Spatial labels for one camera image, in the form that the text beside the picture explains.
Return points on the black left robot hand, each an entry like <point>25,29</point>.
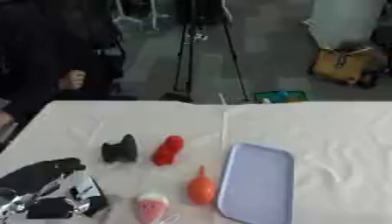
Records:
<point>41,175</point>

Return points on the teal box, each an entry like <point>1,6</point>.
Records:
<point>282,96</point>

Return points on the black toy figure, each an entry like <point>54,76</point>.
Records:
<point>120,150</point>

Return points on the pink strawberry soft toy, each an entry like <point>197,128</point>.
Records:
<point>151,207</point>

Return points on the person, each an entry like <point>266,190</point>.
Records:
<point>46,52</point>

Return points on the orange toy carrot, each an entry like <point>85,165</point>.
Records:
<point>201,189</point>

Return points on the black tripod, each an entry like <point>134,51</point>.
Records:
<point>191,43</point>

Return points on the light purple tray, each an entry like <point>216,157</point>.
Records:
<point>258,183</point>

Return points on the tan bag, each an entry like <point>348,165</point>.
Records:
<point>341,64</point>

